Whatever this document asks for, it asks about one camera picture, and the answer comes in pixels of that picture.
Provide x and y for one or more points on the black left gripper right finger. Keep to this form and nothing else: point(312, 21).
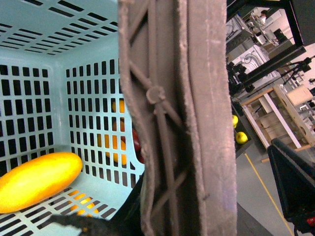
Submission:
point(294, 176)

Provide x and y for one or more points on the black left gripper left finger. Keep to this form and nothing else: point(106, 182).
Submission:
point(90, 226)

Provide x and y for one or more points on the yellow mango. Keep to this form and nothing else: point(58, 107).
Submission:
point(37, 180)

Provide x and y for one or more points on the light blue plastic basket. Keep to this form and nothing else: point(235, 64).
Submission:
point(60, 92)

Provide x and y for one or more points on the brown basket handle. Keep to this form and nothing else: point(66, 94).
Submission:
point(175, 84)

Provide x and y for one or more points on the wooden crate furniture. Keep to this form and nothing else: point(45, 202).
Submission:
point(288, 116)

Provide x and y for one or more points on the yellow lemon lower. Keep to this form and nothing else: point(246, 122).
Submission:
point(241, 138)

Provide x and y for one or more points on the yellow lemon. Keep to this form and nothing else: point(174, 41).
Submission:
point(235, 121)
point(241, 138)

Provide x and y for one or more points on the yellow lemon upper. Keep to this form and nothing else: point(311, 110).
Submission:
point(235, 121)

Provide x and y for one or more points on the black shelf frame post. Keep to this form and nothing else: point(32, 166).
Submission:
point(261, 37)

